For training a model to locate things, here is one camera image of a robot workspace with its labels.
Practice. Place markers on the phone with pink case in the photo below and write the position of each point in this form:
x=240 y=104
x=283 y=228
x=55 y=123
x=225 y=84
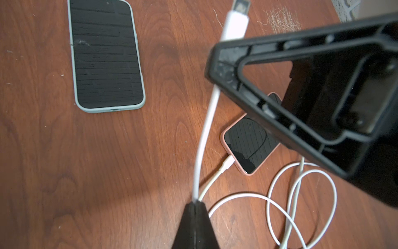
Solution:
x=248 y=143

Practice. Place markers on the phone with green case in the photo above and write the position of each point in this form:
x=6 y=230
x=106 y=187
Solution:
x=107 y=72

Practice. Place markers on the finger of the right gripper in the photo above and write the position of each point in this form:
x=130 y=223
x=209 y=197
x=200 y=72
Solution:
x=340 y=109

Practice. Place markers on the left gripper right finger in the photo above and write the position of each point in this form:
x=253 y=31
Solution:
x=205 y=237

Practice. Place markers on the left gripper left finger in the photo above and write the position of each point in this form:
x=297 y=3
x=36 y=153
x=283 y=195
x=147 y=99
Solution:
x=185 y=236

